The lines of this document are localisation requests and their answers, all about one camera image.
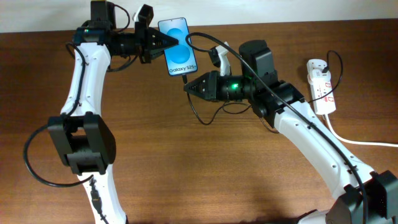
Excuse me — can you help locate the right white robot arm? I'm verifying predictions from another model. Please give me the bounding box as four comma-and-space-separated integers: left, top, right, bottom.
183, 40, 397, 223

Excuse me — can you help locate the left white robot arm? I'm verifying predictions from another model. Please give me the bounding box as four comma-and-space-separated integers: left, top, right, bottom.
48, 1, 178, 223

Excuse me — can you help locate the white power strip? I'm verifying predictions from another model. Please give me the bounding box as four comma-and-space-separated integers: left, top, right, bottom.
307, 59, 336, 115

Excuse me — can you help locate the white power strip cord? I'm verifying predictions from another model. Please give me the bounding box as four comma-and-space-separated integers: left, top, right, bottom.
323, 113, 398, 148

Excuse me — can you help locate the blue Galaxy smartphone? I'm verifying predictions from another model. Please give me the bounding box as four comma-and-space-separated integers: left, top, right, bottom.
158, 17, 198, 77

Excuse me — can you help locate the black charger plug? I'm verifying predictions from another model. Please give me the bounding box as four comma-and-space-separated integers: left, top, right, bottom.
322, 65, 329, 73

